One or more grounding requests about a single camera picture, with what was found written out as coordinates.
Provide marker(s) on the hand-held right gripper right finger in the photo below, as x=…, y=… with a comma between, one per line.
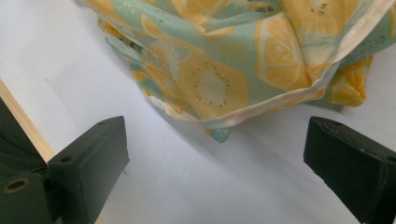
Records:
x=355, y=165

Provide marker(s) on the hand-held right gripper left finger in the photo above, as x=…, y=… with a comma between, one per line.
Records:
x=84, y=168

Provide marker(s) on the fruit print cloth bag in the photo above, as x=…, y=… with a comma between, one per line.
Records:
x=211, y=84

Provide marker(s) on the wooden table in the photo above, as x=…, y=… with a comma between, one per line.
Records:
x=25, y=124

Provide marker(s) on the pale blue table mat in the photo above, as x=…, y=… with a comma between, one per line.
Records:
x=186, y=180

